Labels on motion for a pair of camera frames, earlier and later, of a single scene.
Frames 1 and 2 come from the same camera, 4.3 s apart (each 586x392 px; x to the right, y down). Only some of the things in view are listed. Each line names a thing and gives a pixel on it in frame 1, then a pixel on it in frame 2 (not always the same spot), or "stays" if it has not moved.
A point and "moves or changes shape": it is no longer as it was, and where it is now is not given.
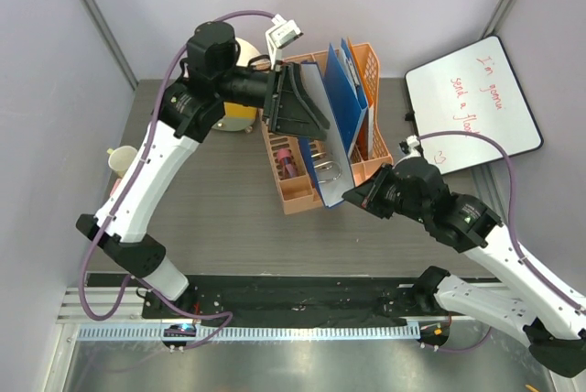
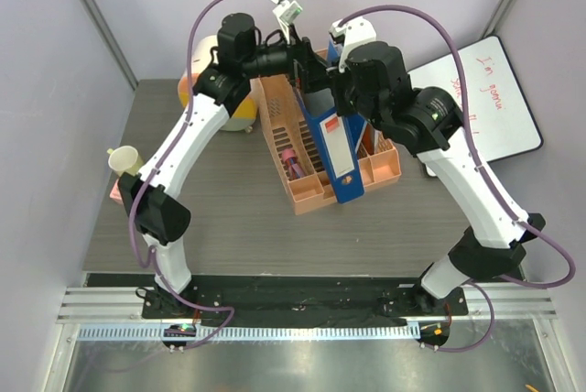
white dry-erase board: [473, 89] stays
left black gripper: [290, 111] to [309, 70]
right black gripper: [368, 194] to [339, 80]
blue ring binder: [330, 158] moves or changes shape
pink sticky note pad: [115, 186] stays
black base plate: [308, 296] stays
